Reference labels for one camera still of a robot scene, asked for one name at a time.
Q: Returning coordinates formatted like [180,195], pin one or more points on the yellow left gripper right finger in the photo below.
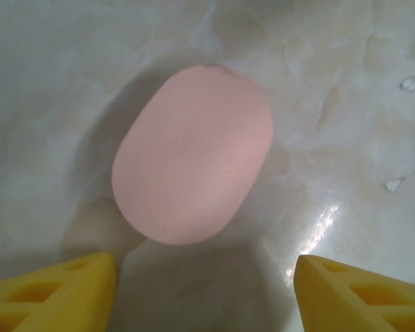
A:
[366,304]

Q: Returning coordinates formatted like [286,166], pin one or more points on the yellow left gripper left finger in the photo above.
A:
[48,301]

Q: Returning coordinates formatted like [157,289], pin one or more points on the oval earbud charging case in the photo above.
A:
[193,155]

